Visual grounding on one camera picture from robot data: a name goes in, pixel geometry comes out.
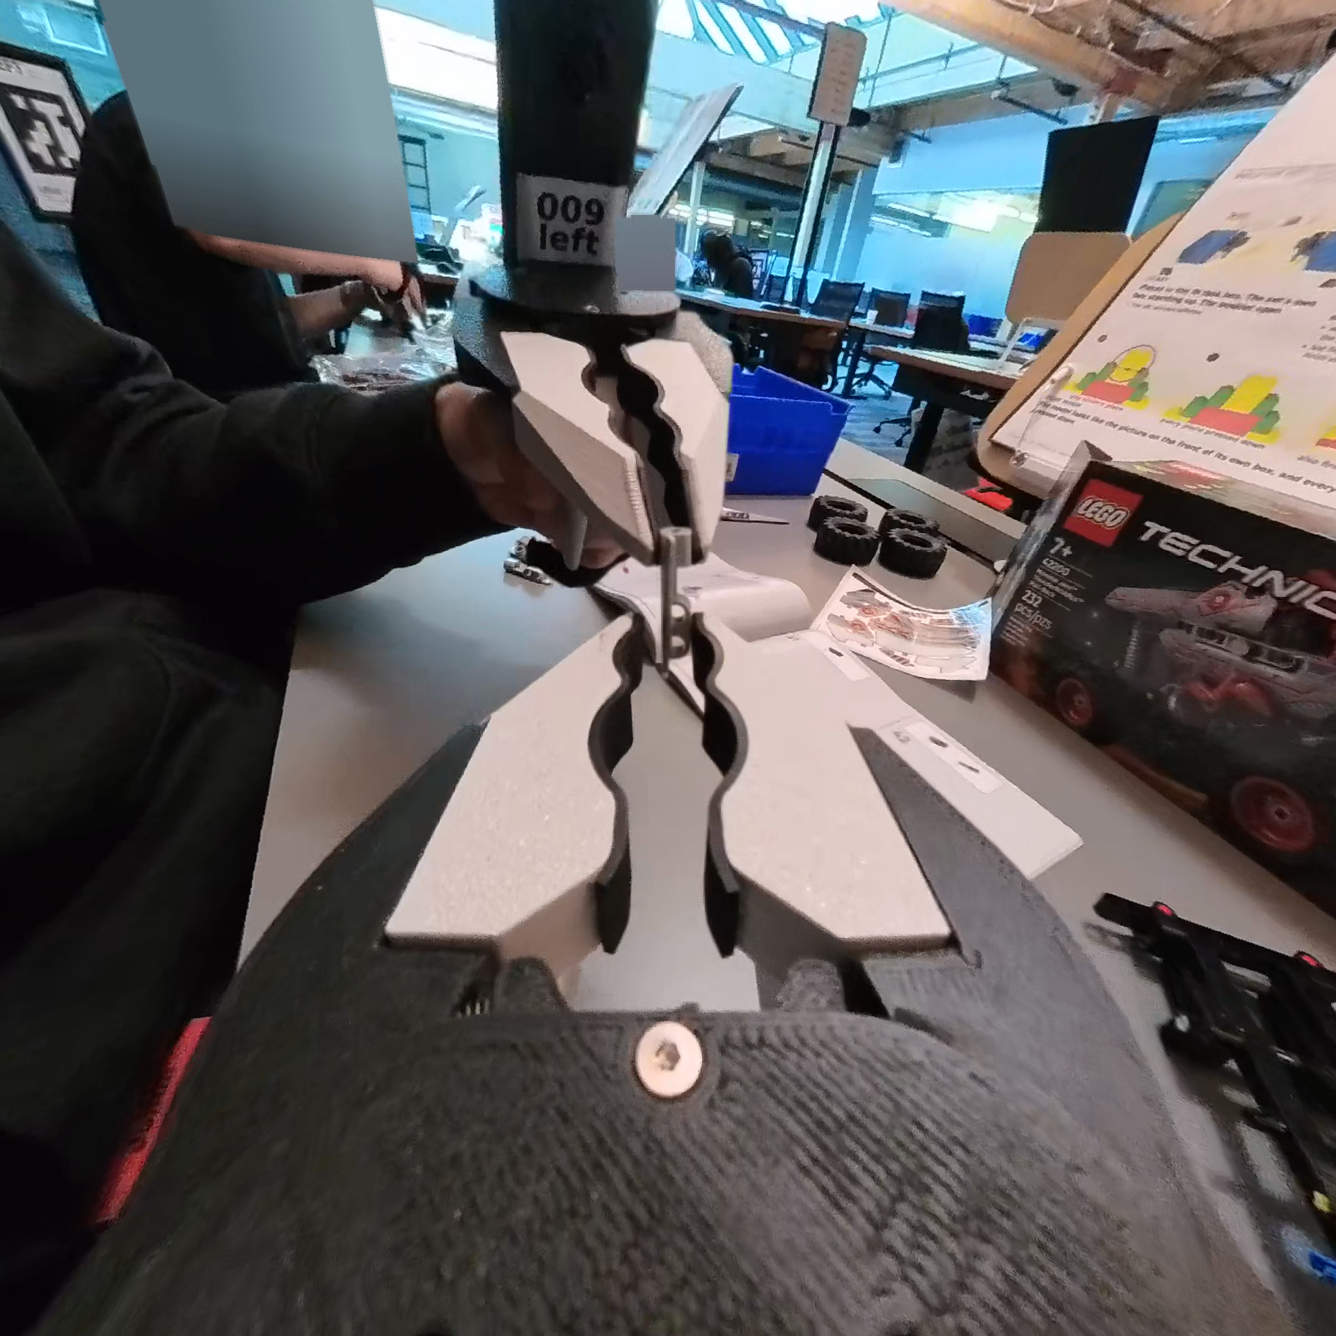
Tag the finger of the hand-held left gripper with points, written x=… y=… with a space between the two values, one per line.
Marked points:
x=565 y=417
x=700 y=439

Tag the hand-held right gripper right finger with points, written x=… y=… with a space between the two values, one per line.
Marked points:
x=825 y=825

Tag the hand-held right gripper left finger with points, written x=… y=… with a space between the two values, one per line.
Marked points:
x=513 y=825

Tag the long grey toy piece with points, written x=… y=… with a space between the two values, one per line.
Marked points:
x=673 y=596

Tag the person's left forearm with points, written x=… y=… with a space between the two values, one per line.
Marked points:
x=314 y=471

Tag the wooden background desk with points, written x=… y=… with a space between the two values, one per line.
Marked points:
x=794 y=313

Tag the grey desk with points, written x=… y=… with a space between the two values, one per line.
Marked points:
x=417 y=680

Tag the person's left hand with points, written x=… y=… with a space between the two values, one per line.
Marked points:
x=481 y=459

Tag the blue bin with toy pieces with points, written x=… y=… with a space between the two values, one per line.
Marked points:
x=789 y=449

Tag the tilted white board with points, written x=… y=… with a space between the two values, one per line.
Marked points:
x=690 y=146

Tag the white instruction booklet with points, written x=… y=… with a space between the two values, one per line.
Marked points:
x=971 y=803

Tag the black toy tyre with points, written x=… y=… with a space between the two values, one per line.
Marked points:
x=849 y=541
x=914 y=551
x=909 y=519
x=836 y=509

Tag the toy sticker sheet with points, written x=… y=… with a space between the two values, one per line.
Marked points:
x=899 y=626

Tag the white sign on pole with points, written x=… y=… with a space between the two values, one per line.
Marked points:
x=839 y=73

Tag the person's black clothing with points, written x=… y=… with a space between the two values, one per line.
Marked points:
x=105 y=783

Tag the black toy set box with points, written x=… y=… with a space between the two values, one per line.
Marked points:
x=1202 y=648

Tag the black toy chassis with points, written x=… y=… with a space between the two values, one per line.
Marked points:
x=1232 y=982

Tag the black and wood board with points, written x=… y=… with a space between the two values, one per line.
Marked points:
x=1096 y=168

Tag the black white marker board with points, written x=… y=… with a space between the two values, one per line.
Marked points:
x=43 y=136

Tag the printed instruction sheet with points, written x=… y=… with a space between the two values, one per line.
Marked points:
x=1232 y=313

